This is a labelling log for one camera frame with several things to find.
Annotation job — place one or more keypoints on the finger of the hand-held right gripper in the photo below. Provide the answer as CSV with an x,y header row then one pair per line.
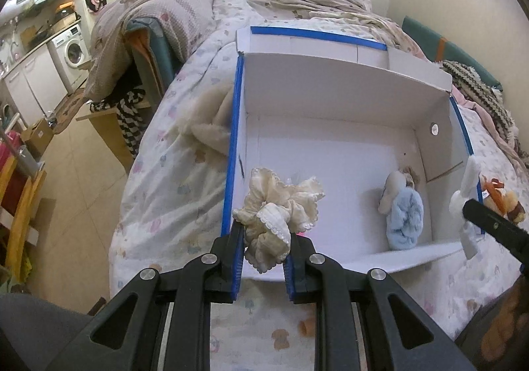
x,y
496,226

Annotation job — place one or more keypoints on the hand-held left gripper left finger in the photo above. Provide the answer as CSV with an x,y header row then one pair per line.
x,y
236,272

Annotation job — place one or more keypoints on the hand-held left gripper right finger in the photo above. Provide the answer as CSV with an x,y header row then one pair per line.
x,y
289,276

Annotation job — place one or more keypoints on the cream lace scrunchie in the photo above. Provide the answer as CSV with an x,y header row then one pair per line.
x,y
277,206

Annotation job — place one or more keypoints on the blue fluffy plush toy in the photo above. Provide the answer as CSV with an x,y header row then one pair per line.
x,y
405,218

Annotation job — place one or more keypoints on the blue cardboard box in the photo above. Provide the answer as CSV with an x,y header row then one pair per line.
x,y
330,139

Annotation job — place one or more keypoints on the brown plush bear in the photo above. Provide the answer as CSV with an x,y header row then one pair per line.
x,y
502,199

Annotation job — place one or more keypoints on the pink cloth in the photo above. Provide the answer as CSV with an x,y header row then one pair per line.
x,y
475,115

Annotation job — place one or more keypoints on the patterned knitted blanket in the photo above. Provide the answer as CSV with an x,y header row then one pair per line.
x,y
479,86

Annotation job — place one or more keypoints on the cream fleece blanket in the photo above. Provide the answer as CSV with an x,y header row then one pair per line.
x,y
206,127

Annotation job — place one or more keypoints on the teal padded bed board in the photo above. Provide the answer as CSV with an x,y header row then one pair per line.
x,y
159,49
463,55

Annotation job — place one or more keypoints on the black white striped cloth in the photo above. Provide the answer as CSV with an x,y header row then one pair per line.
x,y
128,123

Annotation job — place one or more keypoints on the wooden table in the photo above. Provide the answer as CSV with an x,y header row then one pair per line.
x,y
111,135

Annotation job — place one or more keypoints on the grey fabric chair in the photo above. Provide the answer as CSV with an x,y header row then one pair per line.
x,y
33,329

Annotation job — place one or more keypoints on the yellow rack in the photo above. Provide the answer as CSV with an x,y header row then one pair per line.
x,y
24,206

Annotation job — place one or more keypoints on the brown floor rug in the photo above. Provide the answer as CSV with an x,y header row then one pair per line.
x,y
68,111

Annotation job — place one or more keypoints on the grey metal pole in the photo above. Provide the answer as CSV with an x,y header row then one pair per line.
x,y
20,152

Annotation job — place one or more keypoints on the red bin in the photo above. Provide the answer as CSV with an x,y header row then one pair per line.
x,y
8,172

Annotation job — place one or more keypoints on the beige printed duvet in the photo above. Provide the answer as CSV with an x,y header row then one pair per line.
x,y
165,11

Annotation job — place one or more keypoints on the white washing machine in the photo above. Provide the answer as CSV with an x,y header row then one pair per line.
x,y
70,53

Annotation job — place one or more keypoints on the white kitchen cabinet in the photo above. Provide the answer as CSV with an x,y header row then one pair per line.
x,y
33,86

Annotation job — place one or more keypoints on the pink hanging garment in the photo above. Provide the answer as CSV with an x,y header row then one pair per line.
x,y
94,2

